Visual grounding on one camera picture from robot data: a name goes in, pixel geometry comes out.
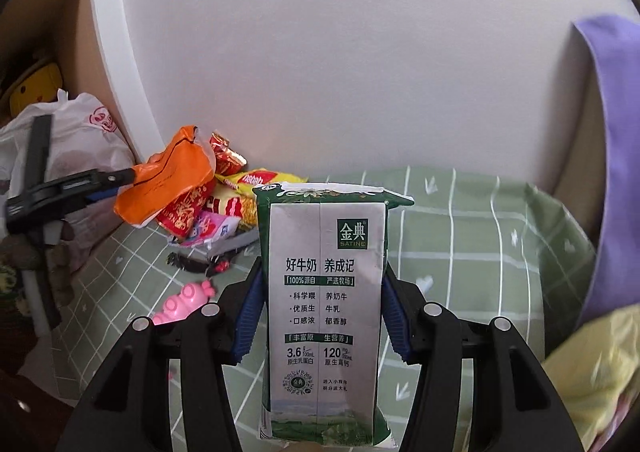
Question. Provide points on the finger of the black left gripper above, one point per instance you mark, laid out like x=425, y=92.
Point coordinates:
x=51, y=201

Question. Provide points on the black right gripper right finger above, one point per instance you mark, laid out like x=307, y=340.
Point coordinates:
x=515, y=407

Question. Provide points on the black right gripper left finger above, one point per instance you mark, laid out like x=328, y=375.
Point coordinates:
x=125, y=407

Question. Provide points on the orange plastic wrapper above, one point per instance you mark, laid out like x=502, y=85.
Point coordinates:
x=187, y=162

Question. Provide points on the green white milk carton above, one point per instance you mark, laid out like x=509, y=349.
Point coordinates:
x=324, y=254

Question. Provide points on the white plastic trash bag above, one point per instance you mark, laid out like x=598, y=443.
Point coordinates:
x=84, y=136

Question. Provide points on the yellow plush toy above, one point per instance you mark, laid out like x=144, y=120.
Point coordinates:
x=41, y=86

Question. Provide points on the yellow blanket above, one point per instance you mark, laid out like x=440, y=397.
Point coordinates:
x=596, y=374

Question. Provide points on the pink caterpillar toy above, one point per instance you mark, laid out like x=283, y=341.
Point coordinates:
x=190, y=298

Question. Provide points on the red gold snack wrapper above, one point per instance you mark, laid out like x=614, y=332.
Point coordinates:
x=178, y=218

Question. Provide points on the wooden shelf unit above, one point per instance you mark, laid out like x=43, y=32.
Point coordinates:
x=38, y=32

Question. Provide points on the pink white candy packet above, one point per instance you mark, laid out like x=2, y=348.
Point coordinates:
x=211, y=227

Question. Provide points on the green grid bed sheet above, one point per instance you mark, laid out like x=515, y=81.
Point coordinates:
x=481, y=246

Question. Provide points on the black red wrapper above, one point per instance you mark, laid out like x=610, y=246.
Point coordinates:
x=209, y=267

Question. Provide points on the small red gold wrapper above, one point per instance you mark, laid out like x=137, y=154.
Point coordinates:
x=228, y=162

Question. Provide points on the yellow red snack bag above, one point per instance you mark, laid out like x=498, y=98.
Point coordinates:
x=233, y=195

